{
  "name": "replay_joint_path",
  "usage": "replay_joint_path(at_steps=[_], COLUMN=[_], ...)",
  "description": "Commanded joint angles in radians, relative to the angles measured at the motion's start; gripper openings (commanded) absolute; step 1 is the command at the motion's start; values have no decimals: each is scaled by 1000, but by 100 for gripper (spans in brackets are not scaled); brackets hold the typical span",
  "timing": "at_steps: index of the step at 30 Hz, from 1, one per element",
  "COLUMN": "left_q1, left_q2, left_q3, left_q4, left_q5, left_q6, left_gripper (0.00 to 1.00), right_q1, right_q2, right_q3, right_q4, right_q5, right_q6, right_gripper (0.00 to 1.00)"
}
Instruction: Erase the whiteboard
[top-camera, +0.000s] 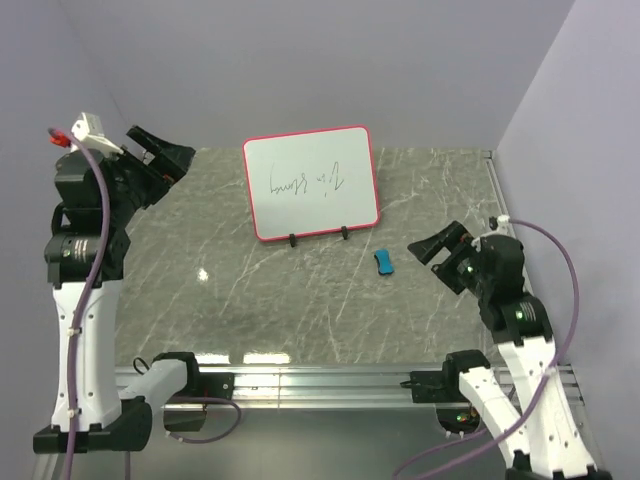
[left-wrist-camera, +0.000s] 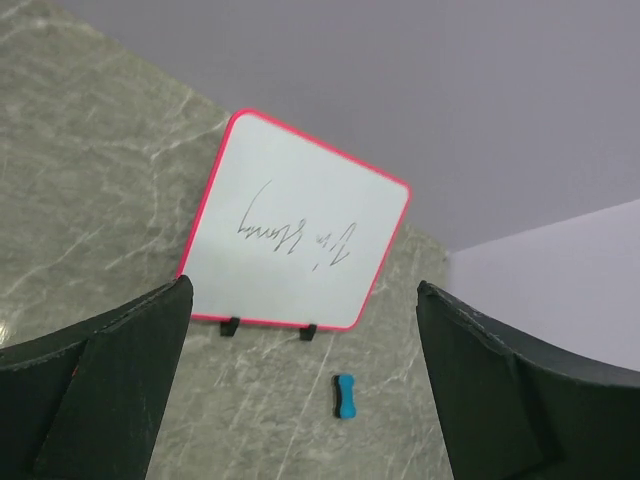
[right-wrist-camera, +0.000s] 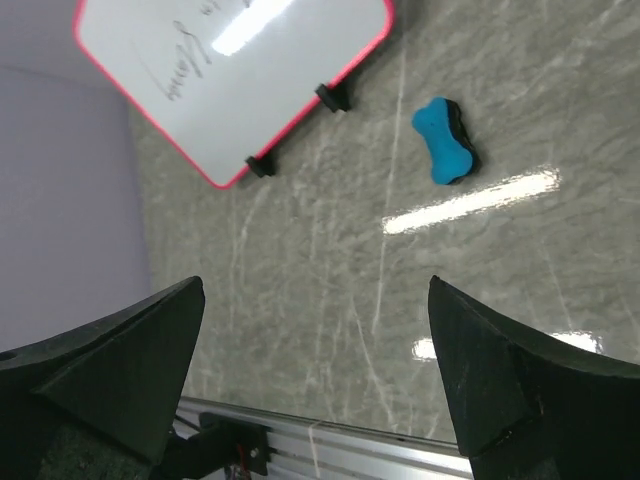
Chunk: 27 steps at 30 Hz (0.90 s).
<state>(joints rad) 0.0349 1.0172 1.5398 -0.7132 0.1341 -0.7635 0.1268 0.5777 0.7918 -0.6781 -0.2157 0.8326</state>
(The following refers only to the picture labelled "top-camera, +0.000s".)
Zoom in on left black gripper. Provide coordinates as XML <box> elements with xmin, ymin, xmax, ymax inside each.
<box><xmin>107</xmin><ymin>124</ymin><xmax>196</xmax><ymax>222</ymax></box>

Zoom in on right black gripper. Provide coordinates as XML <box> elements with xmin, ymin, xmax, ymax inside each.
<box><xmin>407</xmin><ymin>219</ymin><xmax>492</xmax><ymax>296</ymax></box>

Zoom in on blue whiteboard eraser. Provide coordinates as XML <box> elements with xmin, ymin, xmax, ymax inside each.
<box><xmin>374</xmin><ymin>249</ymin><xmax>395</xmax><ymax>276</ymax></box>

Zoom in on pink framed whiteboard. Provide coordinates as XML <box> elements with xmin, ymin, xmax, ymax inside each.
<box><xmin>242</xmin><ymin>125</ymin><xmax>381</xmax><ymax>242</ymax></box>

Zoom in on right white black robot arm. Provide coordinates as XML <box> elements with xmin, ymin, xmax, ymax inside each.
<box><xmin>407</xmin><ymin>215</ymin><xmax>611</xmax><ymax>479</ymax></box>

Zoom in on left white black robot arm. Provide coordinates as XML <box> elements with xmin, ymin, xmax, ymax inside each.
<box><xmin>33</xmin><ymin>126</ymin><xmax>203</xmax><ymax>454</ymax></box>

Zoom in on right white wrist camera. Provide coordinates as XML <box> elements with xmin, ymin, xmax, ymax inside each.
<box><xmin>471</xmin><ymin>214</ymin><xmax>510</xmax><ymax>251</ymax></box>

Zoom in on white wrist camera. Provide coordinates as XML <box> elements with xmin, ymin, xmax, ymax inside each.
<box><xmin>471</xmin><ymin>214</ymin><xmax>510</xmax><ymax>251</ymax></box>
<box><xmin>71</xmin><ymin>112</ymin><xmax>123</xmax><ymax>156</ymax></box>

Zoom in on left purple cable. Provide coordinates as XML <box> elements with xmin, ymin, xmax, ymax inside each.
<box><xmin>47</xmin><ymin>128</ymin><xmax>132</xmax><ymax>480</ymax></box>

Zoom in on purple cable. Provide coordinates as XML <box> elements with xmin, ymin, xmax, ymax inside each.
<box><xmin>47</xmin><ymin>128</ymin><xmax>132</xmax><ymax>480</ymax></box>
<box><xmin>391</xmin><ymin>218</ymin><xmax>582</xmax><ymax>480</ymax></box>

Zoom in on aluminium rail right side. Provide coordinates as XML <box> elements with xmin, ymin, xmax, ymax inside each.
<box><xmin>482</xmin><ymin>150</ymin><xmax>509</xmax><ymax>215</ymax></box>

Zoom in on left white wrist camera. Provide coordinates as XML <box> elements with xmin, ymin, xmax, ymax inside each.
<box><xmin>71</xmin><ymin>112</ymin><xmax>123</xmax><ymax>156</ymax></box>

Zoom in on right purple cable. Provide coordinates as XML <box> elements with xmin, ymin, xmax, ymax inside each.
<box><xmin>391</xmin><ymin>218</ymin><xmax>582</xmax><ymax>480</ymax></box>

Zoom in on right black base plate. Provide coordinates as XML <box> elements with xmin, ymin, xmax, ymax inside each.
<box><xmin>400</xmin><ymin>371</ymin><xmax>467</xmax><ymax>404</ymax></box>

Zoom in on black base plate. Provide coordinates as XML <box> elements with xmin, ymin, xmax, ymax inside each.
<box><xmin>170</xmin><ymin>372</ymin><xmax>235</xmax><ymax>403</ymax></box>
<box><xmin>400</xmin><ymin>371</ymin><xmax>467</xmax><ymax>404</ymax></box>

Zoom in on aluminium mounting rail front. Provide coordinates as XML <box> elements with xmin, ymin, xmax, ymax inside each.
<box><xmin>113</xmin><ymin>363</ymin><xmax>586</xmax><ymax>412</ymax></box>

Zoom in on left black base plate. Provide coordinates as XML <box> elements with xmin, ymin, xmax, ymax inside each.
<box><xmin>170</xmin><ymin>372</ymin><xmax>235</xmax><ymax>403</ymax></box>

